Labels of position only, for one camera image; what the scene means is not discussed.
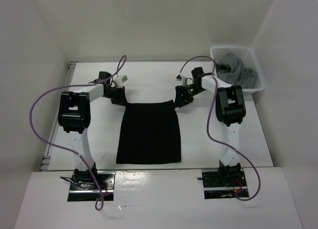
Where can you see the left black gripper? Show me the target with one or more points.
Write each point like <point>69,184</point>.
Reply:
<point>121,99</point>

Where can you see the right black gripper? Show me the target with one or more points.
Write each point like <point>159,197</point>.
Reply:
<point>182,100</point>

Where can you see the black skirt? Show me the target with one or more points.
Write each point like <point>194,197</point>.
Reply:
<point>149,134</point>

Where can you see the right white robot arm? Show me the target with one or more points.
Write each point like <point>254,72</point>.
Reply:
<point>228,102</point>

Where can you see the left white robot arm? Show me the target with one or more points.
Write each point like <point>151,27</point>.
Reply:
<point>74,117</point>

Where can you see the grey skirt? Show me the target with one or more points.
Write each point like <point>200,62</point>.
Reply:
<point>232,70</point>

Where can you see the white plastic basket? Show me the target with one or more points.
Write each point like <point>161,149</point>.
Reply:
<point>248,58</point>

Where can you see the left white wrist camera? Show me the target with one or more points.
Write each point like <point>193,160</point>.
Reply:
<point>119,80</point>

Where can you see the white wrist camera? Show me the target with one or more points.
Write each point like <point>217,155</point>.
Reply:
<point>182,79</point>
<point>119,80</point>

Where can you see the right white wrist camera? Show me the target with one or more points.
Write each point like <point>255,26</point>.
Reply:
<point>182,79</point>

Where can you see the aluminium table edge rail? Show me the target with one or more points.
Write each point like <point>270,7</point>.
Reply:
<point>47,155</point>

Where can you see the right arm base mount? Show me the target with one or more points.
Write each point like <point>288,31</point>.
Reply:
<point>216,188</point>

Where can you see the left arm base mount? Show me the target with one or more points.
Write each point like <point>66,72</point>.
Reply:
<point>82,191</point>

